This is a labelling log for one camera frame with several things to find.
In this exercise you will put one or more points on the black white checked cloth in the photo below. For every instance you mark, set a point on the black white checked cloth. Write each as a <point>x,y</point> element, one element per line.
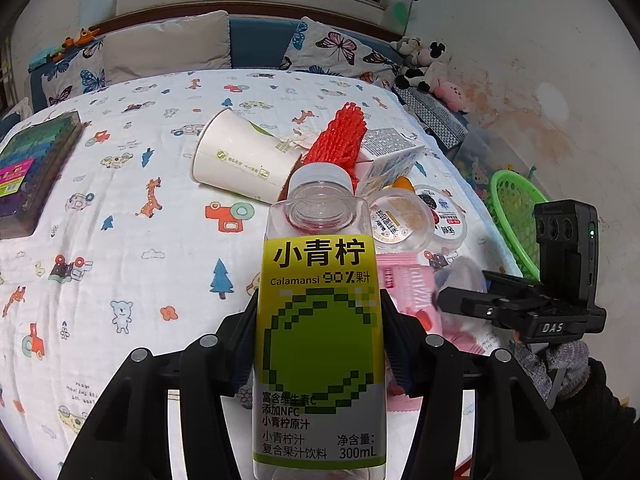
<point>435,117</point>

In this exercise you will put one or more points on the white printed blanket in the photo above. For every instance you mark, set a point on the white printed blanket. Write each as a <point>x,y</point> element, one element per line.
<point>150,270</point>

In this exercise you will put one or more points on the person's right forearm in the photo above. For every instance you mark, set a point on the person's right forearm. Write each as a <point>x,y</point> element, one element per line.
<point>600,425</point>

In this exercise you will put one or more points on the clear plastic wrapper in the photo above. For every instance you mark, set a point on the clear plastic wrapper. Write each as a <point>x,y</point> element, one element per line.
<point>462,272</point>

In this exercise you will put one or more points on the large butterfly print pillow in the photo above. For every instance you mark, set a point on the large butterfly print pillow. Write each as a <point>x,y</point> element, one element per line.
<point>335,47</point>

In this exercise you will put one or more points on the pink plush toy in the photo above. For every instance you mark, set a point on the pink plush toy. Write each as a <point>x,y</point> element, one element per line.
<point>450,95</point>

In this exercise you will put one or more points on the teal toy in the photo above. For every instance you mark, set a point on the teal toy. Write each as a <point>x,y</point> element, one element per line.
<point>47,56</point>

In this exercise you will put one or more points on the clear pudding cup white lid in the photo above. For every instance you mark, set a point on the clear pudding cup white lid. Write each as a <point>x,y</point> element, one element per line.
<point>447,230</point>

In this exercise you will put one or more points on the clear juice bottle green label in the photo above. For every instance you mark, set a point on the clear juice bottle green label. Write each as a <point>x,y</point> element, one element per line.
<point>320,335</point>

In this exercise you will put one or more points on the small butterfly print pillow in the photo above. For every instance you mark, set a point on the small butterfly print pillow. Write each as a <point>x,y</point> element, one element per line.
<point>80,75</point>

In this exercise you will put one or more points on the person's right hand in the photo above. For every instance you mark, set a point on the person's right hand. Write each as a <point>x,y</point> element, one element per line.
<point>562,365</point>

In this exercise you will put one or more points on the grey white plush toy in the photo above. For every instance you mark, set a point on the grey white plush toy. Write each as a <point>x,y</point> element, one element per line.
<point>407,46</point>

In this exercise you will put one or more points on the green plastic basket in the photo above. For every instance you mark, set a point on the green plastic basket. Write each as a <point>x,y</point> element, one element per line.
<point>515,220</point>

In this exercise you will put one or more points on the blue bed headboard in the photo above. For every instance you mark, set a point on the blue bed headboard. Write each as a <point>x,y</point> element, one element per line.
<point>260,40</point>

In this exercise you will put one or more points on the pink snack wrapper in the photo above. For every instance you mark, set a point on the pink snack wrapper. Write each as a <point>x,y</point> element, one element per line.
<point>415,280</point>

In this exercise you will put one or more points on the black and white cow plush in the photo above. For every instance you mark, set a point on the black and white cow plush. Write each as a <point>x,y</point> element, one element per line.
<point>430,62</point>

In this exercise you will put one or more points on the small patterned drink carton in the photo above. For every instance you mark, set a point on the small patterned drink carton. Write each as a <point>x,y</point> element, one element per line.
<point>390,152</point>

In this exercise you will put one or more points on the red foam fruit net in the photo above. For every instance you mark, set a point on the red foam fruit net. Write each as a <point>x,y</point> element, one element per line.
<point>335,140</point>

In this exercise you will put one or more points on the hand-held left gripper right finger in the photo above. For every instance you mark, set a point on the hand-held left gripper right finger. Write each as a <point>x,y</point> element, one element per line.
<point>397,355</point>

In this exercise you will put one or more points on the clear pudding cup beige lid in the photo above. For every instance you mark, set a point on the clear pudding cup beige lid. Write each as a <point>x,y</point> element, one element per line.
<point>400,220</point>

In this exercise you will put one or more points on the colourful plastic box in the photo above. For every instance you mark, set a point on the colourful plastic box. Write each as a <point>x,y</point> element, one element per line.
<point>35,170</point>

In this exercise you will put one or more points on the clear storage bin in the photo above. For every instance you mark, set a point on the clear storage bin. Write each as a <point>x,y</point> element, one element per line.
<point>482,165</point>

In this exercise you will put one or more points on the orange toy figure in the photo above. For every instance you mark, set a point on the orange toy figure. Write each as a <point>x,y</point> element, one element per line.
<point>82,37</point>

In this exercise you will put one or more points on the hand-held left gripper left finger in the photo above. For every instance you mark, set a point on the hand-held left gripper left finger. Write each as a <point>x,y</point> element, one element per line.
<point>246,345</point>

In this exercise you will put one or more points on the white paper cup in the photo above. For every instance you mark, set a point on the white paper cup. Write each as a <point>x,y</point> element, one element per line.
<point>235,155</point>

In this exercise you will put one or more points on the beige pillow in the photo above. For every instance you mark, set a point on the beige pillow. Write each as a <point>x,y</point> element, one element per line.
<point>165,45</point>

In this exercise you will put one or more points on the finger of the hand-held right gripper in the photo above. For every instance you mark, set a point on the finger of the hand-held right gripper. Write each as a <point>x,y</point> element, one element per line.
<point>515,282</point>
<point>480,305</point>

